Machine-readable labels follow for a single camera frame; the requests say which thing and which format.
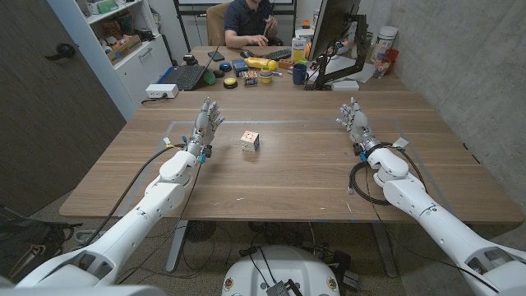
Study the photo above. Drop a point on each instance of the black computer monitor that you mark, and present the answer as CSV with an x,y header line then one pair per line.
x,y
333,24

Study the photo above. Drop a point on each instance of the grey table leg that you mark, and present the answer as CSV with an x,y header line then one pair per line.
x,y
176,246
385,251

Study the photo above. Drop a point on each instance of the blue box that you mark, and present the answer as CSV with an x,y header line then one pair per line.
x,y
239,66

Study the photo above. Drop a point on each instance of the small scrambled Rubik's cube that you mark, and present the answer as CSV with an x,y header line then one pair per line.
x,y
250,78

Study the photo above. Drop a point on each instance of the yellow push button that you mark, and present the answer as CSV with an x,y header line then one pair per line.
x,y
230,82

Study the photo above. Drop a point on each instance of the cardboard box with toys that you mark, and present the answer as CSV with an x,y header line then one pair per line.
x,y
123,50

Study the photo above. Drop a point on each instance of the white wipes canister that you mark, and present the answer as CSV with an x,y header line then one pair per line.
x,y
384,41

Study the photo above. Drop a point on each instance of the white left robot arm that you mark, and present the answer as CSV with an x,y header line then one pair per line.
x,y
135,218

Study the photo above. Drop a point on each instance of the white shoe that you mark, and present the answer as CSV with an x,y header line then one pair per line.
x,y
84,236

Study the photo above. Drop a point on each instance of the blue push button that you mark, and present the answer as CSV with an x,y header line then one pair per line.
x,y
225,66

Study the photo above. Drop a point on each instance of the green plastic object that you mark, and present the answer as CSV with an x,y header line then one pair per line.
x,y
210,78

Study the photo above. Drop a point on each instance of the black smartphone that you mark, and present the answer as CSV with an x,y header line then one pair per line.
x,y
216,56

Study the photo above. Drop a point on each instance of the colourful stacking cups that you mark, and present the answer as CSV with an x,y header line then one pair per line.
x,y
266,75

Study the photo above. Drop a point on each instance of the dark blue mug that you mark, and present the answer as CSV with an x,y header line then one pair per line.
x,y
300,74

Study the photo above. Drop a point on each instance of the black push button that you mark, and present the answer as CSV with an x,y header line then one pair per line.
x,y
218,73

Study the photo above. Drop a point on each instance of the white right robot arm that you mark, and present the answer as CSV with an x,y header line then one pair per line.
x,y
435,218

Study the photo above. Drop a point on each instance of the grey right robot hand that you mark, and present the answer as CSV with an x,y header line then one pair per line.
x,y
359,125

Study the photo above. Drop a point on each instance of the yellow mustard bottle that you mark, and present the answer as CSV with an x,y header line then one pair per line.
x,y
261,63

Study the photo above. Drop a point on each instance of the black keyboard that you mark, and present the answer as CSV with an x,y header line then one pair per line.
x,y
278,54

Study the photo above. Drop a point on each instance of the black floor fan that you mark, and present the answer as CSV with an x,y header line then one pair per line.
x,y
200,230

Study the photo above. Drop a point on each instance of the black laptop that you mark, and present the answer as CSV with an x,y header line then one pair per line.
x,y
187,76

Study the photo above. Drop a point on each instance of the flat white box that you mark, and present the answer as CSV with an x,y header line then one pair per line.
x,y
345,85

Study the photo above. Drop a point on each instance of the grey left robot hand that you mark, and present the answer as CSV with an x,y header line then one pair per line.
x,y
202,127

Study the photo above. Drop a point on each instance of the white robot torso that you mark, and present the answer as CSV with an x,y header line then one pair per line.
x,y
283,267

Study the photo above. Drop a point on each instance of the white shelf cabinet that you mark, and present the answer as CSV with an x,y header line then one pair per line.
x,y
135,74

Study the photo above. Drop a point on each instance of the white power strip box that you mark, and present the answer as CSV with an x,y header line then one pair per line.
x,y
161,90

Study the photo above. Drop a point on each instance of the red plastic cup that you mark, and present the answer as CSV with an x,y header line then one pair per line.
x,y
392,57

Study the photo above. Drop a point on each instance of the orange toy brick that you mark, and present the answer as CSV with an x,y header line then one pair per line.
x,y
285,63

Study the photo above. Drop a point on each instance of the white and yellow carton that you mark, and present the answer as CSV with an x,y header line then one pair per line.
x,y
298,50

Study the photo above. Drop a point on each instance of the person in dark shirt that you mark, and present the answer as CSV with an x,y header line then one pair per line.
x,y
246,20

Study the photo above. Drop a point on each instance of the clear glass cup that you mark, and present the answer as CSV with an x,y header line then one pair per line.
x,y
380,69

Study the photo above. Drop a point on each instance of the black monitor stand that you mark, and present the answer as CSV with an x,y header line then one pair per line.
x,y
347,67

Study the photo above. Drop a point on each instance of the tan office chair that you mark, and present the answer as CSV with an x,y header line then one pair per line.
x,y
215,24

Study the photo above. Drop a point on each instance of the black bag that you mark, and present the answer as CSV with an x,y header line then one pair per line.
x,y
29,242

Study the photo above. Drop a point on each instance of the Rubik's cube with pale stickers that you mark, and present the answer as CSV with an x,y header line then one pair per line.
x,y
250,141

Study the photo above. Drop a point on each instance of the black computer mouse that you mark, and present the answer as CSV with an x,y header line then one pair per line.
x,y
246,54

